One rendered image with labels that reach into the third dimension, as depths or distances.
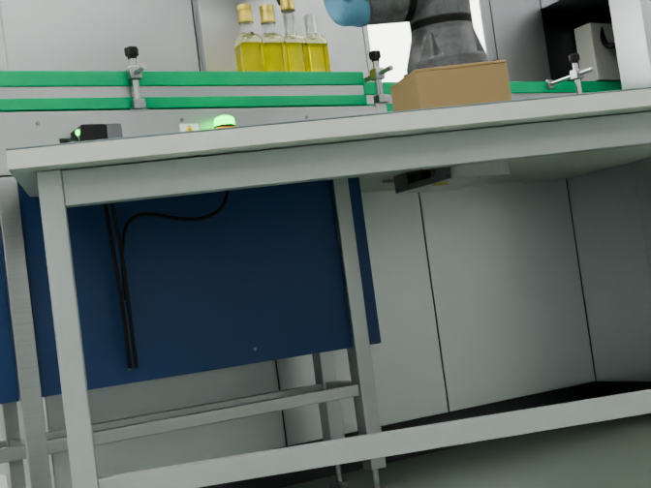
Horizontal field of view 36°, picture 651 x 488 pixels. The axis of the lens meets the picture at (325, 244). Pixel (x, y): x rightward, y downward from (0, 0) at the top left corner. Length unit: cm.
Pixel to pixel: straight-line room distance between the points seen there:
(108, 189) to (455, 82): 63
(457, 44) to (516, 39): 127
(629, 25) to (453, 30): 116
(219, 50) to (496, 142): 92
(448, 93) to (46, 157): 69
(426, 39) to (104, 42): 89
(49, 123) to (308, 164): 56
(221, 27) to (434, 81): 88
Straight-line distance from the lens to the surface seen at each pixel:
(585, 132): 193
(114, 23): 249
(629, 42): 296
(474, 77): 183
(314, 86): 233
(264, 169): 175
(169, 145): 169
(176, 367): 209
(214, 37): 254
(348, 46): 272
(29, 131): 204
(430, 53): 187
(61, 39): 244
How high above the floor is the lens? 43
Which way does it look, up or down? 3 degrees up
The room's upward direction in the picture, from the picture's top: 8 degrees counter-clockwise
